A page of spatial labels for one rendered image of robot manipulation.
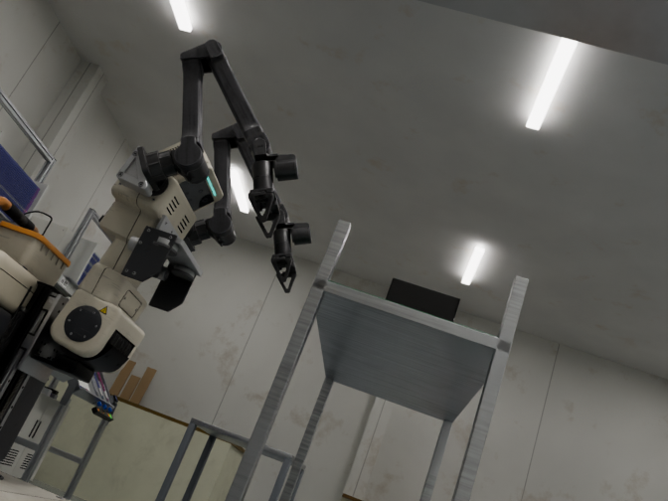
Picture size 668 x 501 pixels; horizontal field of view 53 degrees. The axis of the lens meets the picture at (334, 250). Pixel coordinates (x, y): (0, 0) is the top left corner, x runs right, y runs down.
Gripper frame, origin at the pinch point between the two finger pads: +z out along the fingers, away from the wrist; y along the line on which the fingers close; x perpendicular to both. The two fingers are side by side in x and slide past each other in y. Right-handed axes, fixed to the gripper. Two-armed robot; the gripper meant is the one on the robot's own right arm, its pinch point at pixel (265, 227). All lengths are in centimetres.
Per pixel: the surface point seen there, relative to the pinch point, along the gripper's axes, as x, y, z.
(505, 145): -191, 418, -277
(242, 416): 173, 898, -138
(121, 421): 195, 432, -47
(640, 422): -442, 922, -66
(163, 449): 158, 433, -19
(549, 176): -237, 451, -255
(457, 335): -43, -21, 42
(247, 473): 4, -22, 66
